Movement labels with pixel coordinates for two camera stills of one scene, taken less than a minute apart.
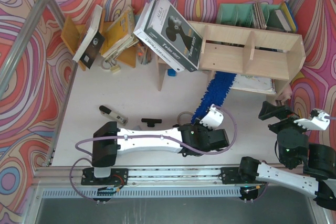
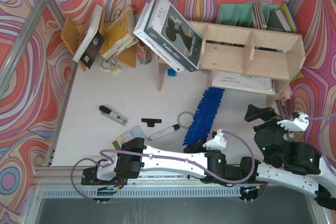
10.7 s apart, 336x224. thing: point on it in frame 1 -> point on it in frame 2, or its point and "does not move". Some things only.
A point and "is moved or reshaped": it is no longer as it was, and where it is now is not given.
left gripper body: x=194 y=128 -> x=197 y=145
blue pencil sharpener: x=171 y=72 does not move
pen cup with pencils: x=144 y=53 does not move
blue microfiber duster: x=217 y=90 is moved or reshaped
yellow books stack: x=121 y=35 does not move
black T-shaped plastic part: x=150 y=122 does not move
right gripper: x=279 y=123 -> x=264 y=124
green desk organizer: x=257 y=15 does not move
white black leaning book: x=93 y=42 does not move
